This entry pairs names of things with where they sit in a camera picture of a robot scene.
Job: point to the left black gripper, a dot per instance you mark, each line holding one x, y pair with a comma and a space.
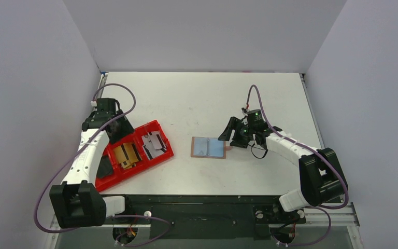
117, 126

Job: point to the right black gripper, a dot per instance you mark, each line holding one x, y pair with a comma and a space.
238, 132

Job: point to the tan leather card holder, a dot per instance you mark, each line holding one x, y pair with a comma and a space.
209, 147

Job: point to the red three-compartment bin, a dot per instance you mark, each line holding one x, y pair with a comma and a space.
119, 174

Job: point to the silver mirrored card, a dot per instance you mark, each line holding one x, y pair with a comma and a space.
153, 145

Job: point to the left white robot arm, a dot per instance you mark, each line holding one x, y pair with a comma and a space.
76, 201

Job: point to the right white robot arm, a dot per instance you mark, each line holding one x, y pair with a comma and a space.
321, 176

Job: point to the gold cards stack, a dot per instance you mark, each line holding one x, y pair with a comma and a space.
127, 155

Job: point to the black cards in bin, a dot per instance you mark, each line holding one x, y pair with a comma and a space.
105, 168

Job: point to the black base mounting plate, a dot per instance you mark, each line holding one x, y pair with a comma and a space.
202, 216

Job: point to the aluminium frame rail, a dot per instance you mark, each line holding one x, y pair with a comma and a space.
317, 228

